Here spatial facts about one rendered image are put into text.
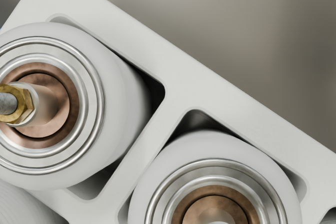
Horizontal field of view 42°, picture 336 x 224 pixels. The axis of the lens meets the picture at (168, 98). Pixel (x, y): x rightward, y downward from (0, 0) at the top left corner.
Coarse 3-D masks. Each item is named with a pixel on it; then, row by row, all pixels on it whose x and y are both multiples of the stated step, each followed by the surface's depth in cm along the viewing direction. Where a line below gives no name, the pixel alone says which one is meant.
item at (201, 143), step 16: (208, 128) 39; (176, 144) 26; (192, 144) 24; (208, 144) 24; (224, 144) 24; (240, 144) 24; (160, 160) 24; (176, 160) 24; (192, 160) 23; (240, 160) 23; (256, 160) 23; (272, 160) 24; (144, 176) 24; (160, 176) 24; (272, 176) 23; (144, 192) 24; (288, 192) 23; (144, 208) 24; (288, 208) 23
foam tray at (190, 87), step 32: (32, 0) 32; (64, 0) 31; (96, 0) 31; (0, 32) 32; (96, 32) 31; (128, 32) 31; (128, 64) 42; (160, 64) 31; (192, 64) 31; (160, 96) 42; (192, 96) 31; (224, 96) 31; (160, 128) 31; (192, 128) 42; (224, 128) 41; (256, 128) 30; (288, 128) 30; (128, 160) 31; (288, 160) 30; (320, 160) 30; (32, 192) 31; (64, 192) 31; (96, 192) 34; (128, 192) 31; (320, 192) 30
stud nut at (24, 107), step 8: (0, 88) 20; (8, 88) 20; (16, 88) 20; (24, 88) 20; (16, 96) 20; (24, 96) 20; (24, 104) 20; (16, 112) 20; (24, 112) 20; (0, 120) 20; (8, 120) 20; (16, 120) 20
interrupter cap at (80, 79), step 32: (0, 64) 24; (32, 64) 24; (64, 64) 24; (64, 96) 24; (96, 96) 24; (0, 128) 24; (32, 128) 24; (64, 128) 24; (96, 128) 23; (0, 160) 24; (32, 160) 24; (64, 160) 23
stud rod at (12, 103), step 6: (0, 96) 18; (6, 96) 19; (12, 96) 20; (0, 102) 18; (6, 102) 19; (12, 102) 19; (0, 108) 18; (6, 108) 19; (12, 108) 20; (0, 114) 19
